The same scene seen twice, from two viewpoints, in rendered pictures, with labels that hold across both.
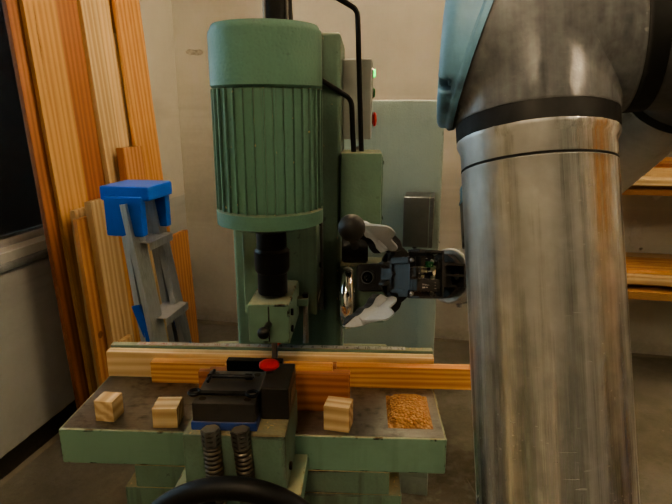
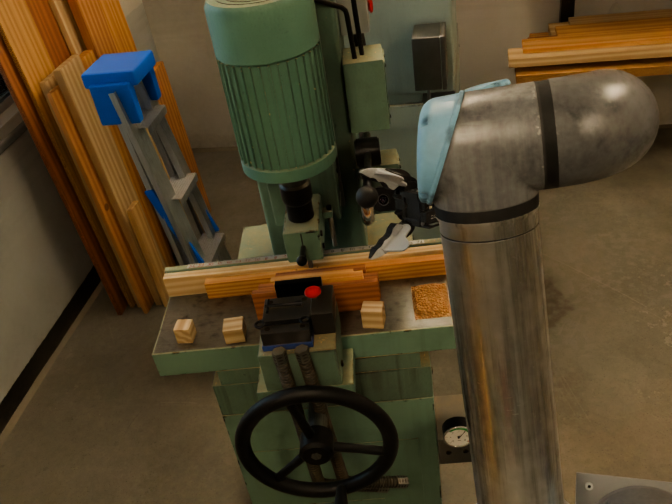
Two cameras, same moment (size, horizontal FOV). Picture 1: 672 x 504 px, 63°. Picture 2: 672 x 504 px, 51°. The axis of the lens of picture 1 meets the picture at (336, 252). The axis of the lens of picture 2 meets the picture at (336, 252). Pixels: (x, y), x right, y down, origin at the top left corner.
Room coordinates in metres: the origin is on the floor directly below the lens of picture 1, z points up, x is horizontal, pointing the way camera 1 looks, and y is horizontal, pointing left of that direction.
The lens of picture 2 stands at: (-0.25, -0.01, 1.81)
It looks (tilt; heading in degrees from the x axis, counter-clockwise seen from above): 36 degrees down; 3
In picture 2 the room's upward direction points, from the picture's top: 10 degrees counter-clockwise
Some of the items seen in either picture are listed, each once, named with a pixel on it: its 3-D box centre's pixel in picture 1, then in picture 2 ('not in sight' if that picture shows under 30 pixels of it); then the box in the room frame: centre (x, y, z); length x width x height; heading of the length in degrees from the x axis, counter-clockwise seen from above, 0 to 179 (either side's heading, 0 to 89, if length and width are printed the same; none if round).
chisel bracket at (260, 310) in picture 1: (276, 313); (306, 229); (0.93, 0.11, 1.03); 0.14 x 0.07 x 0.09; 177
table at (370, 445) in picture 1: (257, 430); (307, 331); (0.80, 0.13, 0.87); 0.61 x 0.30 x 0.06; 87
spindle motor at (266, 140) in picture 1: (268, 129); (274, 82); (0.91, 0.11, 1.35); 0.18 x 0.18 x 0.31
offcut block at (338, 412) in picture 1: (338, 414); (373, 314); (0.77, 0.00, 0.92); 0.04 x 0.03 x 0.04; 77
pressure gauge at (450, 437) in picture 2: not in sight; (457, 433); (0.68, -0.14, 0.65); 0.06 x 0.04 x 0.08; 87
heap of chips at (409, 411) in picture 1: (408, 406); (430, 297); (0.81, -0.12, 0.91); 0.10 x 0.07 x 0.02; 177
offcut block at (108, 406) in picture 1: (109, 406); (185, 331); (0.79, 0.37, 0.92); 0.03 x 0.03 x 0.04; 82
